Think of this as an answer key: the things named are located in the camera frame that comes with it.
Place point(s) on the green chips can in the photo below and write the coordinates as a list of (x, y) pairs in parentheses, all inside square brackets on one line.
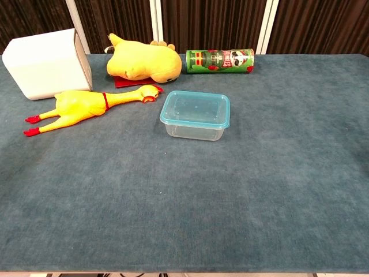
[(219, 61)]

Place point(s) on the yellow rubber chicken toy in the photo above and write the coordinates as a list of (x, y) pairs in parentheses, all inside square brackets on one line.
[(75, 105)]

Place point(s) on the white partition frame post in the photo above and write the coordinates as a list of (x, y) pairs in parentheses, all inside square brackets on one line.
[(75, 20), (266, 26), (155, 20)]

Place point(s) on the white rectangular box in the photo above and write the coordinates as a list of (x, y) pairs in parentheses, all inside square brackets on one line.
[(43, 66)]

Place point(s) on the yellow plush toy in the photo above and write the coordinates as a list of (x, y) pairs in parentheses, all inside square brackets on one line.
[(138, 60)]

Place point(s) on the teal table cover cloth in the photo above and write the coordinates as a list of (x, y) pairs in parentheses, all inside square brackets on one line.
[(184, 202)]

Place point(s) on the blue container lid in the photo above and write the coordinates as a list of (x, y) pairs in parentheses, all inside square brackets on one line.
[(196, 108)]

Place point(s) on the clear plastic container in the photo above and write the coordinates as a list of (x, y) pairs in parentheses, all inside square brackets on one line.
[(196, 134)]

